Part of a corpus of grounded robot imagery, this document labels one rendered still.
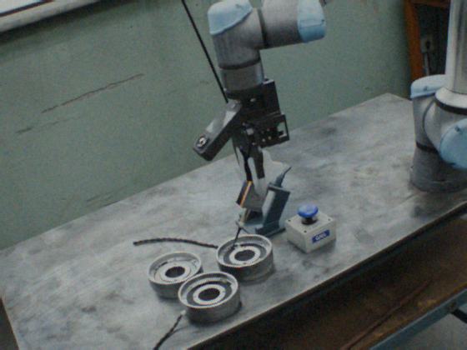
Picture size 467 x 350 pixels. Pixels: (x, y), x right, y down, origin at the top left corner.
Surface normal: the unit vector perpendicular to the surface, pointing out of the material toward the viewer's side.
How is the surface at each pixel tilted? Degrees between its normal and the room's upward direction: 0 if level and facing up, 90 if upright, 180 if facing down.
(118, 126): 90
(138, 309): 0
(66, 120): 90
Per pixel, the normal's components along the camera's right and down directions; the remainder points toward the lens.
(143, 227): -0.18, -0.87
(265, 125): 0.44, 0.33
